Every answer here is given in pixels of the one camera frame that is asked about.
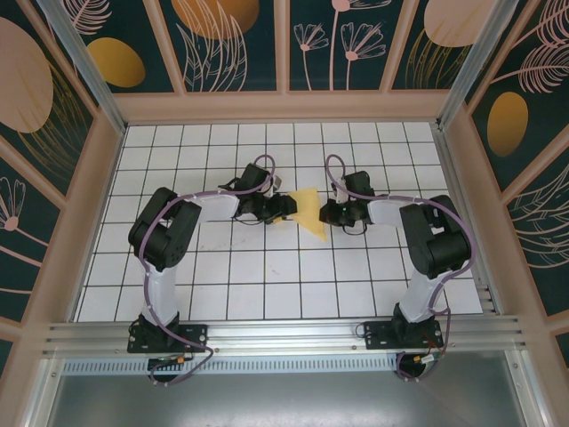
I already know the aluminium side rail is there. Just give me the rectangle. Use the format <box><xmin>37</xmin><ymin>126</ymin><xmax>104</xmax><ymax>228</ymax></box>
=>
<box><xmin>433</xmin><ymin>124</ymin><xmax>501</xmax><ymax>316</ymax></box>

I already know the slotted grey cable duct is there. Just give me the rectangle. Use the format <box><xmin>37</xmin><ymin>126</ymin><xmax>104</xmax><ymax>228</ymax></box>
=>
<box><xmin>61</xmin><ymin>354</ymin><xmax>401</xmax><ymax>375</ymax></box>

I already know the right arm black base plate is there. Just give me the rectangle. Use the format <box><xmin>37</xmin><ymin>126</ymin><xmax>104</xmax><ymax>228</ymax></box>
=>
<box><xmin>363</xmin><ymin>319</ymin><xmax>445</xmax><ymax>351</ymax></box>

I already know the long aluminium base rail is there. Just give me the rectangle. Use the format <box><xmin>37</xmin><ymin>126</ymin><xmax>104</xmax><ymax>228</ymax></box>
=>
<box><xmin>42</xmin><ymin>314</ymin><xmax>530</xmax><ymax>357</ymax></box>

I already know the yellow paper sheet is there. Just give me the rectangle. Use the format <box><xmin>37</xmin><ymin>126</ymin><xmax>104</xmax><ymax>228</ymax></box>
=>
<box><xmin>286</xmin><ymin>186</ymin><xmax>331</xmax><ymax>244</ymax></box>

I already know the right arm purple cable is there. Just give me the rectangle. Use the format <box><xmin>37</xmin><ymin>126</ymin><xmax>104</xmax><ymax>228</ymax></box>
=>
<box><xmin>325</xmin><ymin>154</ymin><xmax>475</xmax><ymax>384</ymax></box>

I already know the aluminium corner post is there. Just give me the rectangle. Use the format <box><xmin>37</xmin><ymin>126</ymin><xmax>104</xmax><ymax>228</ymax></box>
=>
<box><xmin>437</xmin><ymin>0</ymin><xmax>524</xmax><ymax>131</ymax></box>
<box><xmin>35</xmin><ymin>0</ymin><xmax>129</xmax><ymax>135</ymax></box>

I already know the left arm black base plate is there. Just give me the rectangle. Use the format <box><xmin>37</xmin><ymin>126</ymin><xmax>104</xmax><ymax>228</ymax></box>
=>
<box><xmin>127</xmin><ymin>323</ymin><xmax>209</xmax><ymax>355</ymax></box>

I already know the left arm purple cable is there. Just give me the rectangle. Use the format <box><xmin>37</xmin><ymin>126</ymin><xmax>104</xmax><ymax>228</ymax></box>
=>
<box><xmin>138</xmin><ymin>154</ymin><xmax>279</xmax><ymax>388</ymax></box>

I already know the grey metal sheet panel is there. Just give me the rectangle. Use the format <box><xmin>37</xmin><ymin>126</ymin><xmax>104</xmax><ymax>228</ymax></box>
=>
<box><xmin>26</xmin><ymin>355</ymin><xmax>552</xmax><ymax>427</ymax></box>

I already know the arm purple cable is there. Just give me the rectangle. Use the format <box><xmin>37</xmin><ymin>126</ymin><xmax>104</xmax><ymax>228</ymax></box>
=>
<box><xmin>325</xmin><ymin>154</ymin><xmax>475</xmax><ymax>384</ymax></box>
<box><xmin>138</xmin><ymin>154</ymin><xmax>279</xmax><ymax>388</ymax></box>

